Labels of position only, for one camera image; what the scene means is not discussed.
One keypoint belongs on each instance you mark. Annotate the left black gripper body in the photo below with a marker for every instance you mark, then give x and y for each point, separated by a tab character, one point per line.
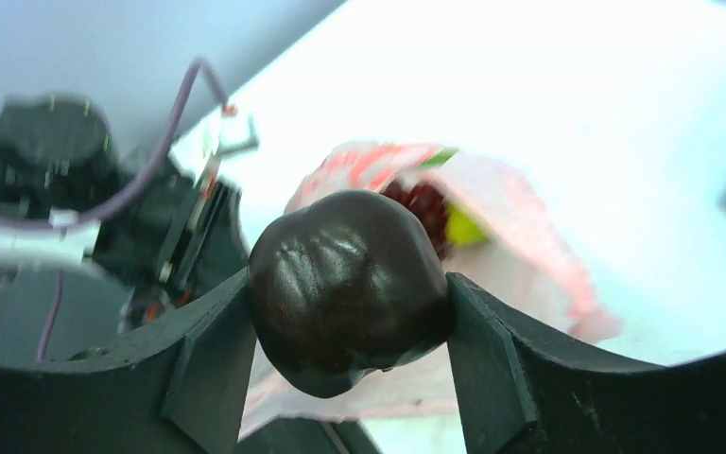
177	241

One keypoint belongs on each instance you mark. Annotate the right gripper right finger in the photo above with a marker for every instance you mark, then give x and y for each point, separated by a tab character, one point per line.
525	387

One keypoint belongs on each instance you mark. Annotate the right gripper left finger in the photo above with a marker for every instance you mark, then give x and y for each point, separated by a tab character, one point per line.
174	386

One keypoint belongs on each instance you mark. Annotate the pink plastic bag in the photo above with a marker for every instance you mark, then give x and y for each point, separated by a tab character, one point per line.
525	263

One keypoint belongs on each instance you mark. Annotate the dark brown fake fruit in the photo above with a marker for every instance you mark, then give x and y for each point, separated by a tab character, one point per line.
346	286

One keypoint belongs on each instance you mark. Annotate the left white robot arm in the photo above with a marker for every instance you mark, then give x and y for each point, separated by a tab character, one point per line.
59	168

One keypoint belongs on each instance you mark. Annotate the green fake pear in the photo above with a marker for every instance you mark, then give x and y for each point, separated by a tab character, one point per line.
460	230

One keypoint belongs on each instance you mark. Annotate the red fake grapes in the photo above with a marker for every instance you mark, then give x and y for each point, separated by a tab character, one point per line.
427	204

